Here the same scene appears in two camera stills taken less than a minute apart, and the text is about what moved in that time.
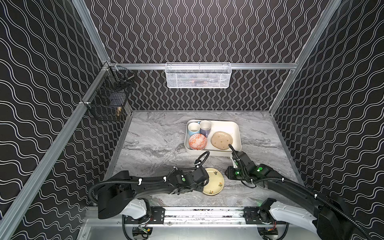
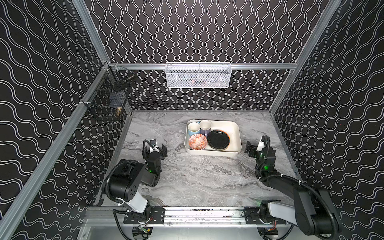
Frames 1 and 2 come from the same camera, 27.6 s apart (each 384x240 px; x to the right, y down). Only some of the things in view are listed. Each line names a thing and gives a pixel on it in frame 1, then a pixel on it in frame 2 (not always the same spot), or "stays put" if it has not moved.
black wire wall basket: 108,100 stays put
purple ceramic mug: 205,128 stays put
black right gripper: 233,173 -> 256,151
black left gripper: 202,175 -> 154,153
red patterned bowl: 197,141 stays put
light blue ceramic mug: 193,128 stays put
